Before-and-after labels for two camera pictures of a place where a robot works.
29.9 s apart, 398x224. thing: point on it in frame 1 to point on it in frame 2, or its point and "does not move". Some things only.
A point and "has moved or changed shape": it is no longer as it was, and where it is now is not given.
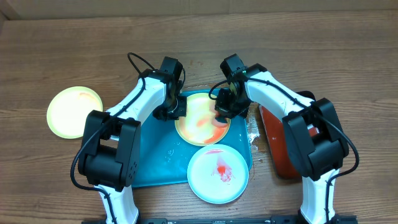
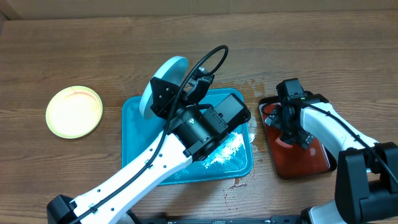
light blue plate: x=217 y=173 has moved or changed shape
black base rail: x=339 y=219 does not move
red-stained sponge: x=221 y=121 has moved or changed shape
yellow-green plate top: x=199 y=127 has moved or changed shape
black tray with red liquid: x=277 y=130 does not move
